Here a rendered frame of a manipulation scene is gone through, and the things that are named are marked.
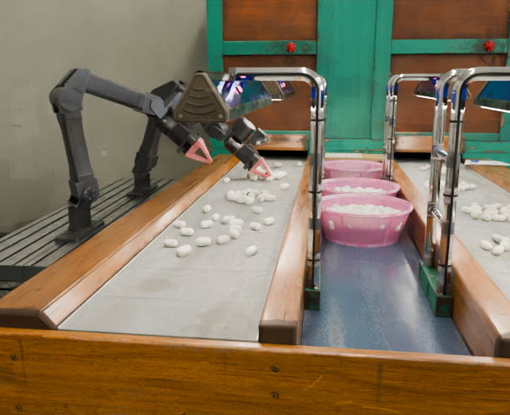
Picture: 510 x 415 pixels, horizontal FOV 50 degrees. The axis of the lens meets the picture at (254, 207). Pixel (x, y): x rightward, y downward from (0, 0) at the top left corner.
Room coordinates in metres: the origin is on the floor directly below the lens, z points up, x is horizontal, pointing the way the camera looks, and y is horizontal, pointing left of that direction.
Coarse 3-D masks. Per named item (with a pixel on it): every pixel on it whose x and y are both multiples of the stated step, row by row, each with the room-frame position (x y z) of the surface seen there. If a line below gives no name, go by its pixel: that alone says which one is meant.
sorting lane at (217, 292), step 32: (224, 192) 1.77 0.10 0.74; (288, 192) 1.77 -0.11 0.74; (192, 224) 1.36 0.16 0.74; (224, 224) 1.36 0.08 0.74; (160, 256) 1.10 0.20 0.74; (192, 256) 1.10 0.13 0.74; (224, 256) 1.10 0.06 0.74; (256, 256) 1.10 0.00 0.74; (128, 288) 0.91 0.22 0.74; (160, 288) 0.91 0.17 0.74; (192, 288) 0.91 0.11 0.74; (224, 288) 0.91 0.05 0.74; (256, 288) 0.91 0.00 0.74; (96, 320) 0.78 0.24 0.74; (128, 320) 0.78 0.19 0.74; (160, 320) 0.78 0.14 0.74; (192, 320) 0.78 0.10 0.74; (224, 320) 0.78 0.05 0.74; (256, 320) 0.78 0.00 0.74
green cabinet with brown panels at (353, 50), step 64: (256, 0) 2.55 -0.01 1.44; (320, 0) 2.50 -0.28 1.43; (384, 0) 2.47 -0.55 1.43; (448, 0) 2.45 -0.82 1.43; (256, 64) 2.55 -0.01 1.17; (320, 64) 2.50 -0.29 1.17; (384, 64) 2.47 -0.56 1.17; (448, 64) 2.44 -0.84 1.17; (256, 128) 2.55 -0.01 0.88; (448, 128) 2.44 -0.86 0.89
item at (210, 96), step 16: (192, 80) 0.79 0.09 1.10; (208, 80) 0.79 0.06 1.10; (224, 80) 0.90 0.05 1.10; (192, 96) 0.79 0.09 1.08; (208, 96) 0.79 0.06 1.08; (224, 96) 0.83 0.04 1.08; (240, 96) 0.96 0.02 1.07; (256, 96) 1.15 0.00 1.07; (176, 112) 0.79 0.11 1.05; (192, 112) 0.79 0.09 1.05; (208, 112) 0.78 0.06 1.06; (224, 112) 0.78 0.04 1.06; (240, 112) 0.89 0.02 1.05
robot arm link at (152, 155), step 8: (152, 120) 2.09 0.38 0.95; (152, 128) 2.09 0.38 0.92; (144, 136) 2.10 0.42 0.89; (152, 136) 2.09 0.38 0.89; (160, 136) 2.12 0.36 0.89; (144, 144) 2.10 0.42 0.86; (152, 144) 2.09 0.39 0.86; (144, 152) 2.09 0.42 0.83; (152, 152) 2.10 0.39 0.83; (136, 160) 2.10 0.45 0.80; (144, 160) 2.09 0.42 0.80; (152, 160) 2.11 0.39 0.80; (144, 168) 2.09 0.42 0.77
